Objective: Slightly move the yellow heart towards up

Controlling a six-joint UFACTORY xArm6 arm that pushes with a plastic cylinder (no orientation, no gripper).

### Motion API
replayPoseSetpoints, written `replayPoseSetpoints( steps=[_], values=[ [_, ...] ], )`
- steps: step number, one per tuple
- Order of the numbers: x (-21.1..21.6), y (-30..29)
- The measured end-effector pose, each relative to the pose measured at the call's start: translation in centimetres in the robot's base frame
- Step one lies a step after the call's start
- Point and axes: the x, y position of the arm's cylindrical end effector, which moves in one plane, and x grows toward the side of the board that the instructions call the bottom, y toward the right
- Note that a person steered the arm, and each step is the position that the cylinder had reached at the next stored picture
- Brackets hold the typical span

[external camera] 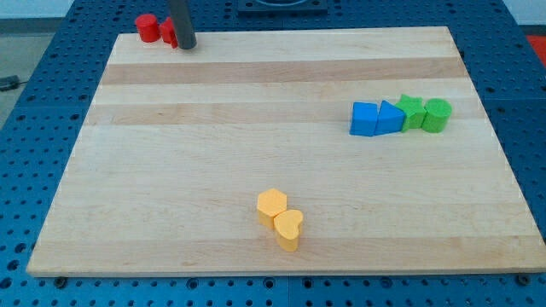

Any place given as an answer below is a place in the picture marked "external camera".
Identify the green cylinder block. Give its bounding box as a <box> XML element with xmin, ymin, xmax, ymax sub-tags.
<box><xmin>421</xmin><ymin>98</ymin><xmax>452</xmax><ymax>133</ymax></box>

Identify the yellow heart block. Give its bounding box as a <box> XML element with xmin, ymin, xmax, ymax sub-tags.
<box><xmin>274</xmin><ymin>210</ymin><xmax>304</xmax><ymax>252</ymax></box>

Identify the blue cube block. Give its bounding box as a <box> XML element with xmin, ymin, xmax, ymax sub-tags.
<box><xmin>349</xmin><ymin>101</ymin><xmax>378</xmax><ymax>136</ymax></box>

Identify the light wooden board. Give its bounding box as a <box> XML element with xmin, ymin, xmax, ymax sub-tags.
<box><xmin>26</xmin><ymin>26</ymin><xmax>545</xmax><ymax>277</ymax></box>

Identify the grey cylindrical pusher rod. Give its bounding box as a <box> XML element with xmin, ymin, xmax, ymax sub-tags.
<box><xmin>166</xmin><ymin>0</ymin><xmax>197</xmax><ymax>49</ymax></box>

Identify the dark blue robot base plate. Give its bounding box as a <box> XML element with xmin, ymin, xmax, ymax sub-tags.
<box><xmin>236</xmin><ymin>0</ymin><xmax>328</xmax><ymax>16</ymax></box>

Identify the red cylinder block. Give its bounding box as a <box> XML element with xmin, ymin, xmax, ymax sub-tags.
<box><xmin>135</xmin><ymin>14</ymin><xmax>160</xmax><ymax>43</ymax></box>

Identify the black device on floor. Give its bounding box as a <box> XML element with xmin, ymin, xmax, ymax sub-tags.
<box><xmin>0</xmin><ymin>75</ymin><xmax>20</xmax><ymax>92</ymax></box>

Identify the blue triangle block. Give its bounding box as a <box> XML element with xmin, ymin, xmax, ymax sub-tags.
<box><xmin>375</xmin><ymin>101</ymin><xmax>405</xmax><ymax>136</ymax></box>

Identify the green star block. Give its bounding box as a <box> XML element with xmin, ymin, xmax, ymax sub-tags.
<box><xmin>395</xmin><ymin>94</ymin><xmax>427</xmax><ymax>132</ymax></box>

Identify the yellow hexagon block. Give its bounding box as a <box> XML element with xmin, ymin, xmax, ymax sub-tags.
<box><xmin>256</xmin><ymin>188</ymin><xmax>288</xmax><ymax>229</ymax></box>

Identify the red star block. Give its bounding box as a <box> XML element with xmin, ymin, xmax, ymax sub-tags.
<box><xmin>159</xmin><ymin>17</ymin><xmax>178</xmax><ymax>49</ymax></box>

